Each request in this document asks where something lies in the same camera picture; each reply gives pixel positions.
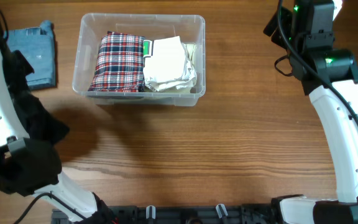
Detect cream cloth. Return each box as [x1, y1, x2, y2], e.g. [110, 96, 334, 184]
[144, 43, 197, 93]

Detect white shirt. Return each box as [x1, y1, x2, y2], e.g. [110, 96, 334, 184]
[143, 36, 197, 92]

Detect plaid shirt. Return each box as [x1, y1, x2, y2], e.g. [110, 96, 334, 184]
[88, 31, 145, 93]

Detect blue denim jeans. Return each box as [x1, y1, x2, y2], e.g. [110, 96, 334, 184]
[7, 20, 56, 90]

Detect black garment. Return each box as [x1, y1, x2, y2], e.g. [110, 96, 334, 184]
[2, 50, 70, 145]

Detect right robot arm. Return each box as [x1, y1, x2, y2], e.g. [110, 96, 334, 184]
[264, 1, 358, 223]

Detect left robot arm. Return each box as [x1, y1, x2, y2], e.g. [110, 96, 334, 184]
[0, 10, 119, 223]

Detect clear plastic storage bin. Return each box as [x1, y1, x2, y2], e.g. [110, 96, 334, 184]
[72, 13, 206, 106]

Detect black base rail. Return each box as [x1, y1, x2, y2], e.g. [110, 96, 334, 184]
[50, 203, 276, 224]

